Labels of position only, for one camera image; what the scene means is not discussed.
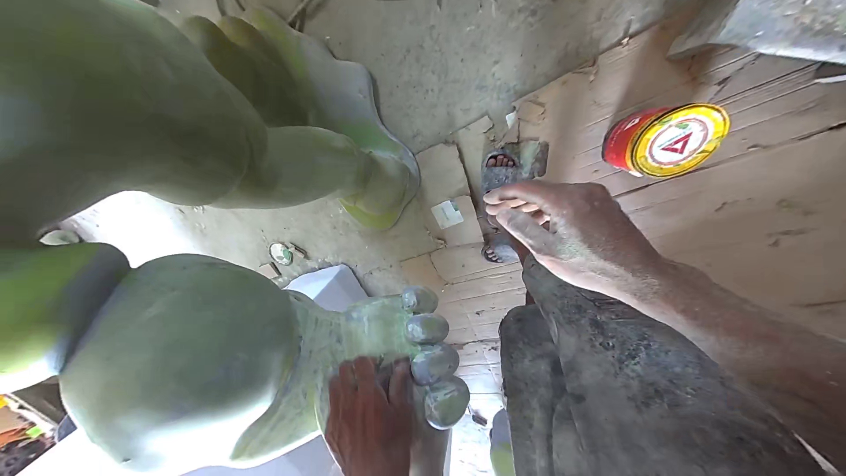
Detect person's left hand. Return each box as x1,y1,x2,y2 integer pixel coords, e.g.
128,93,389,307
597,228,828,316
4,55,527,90
324,356,415,476

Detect person's right forearm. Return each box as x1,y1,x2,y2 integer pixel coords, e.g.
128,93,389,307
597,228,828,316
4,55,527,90
628,257,846,470

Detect large green statue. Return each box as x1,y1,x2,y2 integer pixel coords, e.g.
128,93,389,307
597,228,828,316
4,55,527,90
0,0,471,473

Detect white and green card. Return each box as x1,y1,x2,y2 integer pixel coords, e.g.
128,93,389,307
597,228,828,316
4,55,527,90
431,200,465,230

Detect person's legs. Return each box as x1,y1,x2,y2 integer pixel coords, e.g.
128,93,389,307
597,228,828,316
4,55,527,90
481,151,824,476

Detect brown cardboard sheets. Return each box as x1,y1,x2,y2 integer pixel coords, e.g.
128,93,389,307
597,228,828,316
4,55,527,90
400,13,846,404

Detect green and grey rounded object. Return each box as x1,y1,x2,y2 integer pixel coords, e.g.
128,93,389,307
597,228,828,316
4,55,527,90
490,409,516,476

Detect person's right hand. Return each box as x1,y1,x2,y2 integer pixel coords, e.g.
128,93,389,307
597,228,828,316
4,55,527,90
484,182,665,295

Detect grey sheet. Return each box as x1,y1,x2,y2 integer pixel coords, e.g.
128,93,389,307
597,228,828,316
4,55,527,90
668,0,846,66

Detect pile of colourful scraps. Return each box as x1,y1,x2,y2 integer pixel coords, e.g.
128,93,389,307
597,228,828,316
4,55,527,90
0,391,62,476

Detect red and yellow can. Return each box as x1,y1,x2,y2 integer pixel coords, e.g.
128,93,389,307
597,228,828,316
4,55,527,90
601,102,732,179

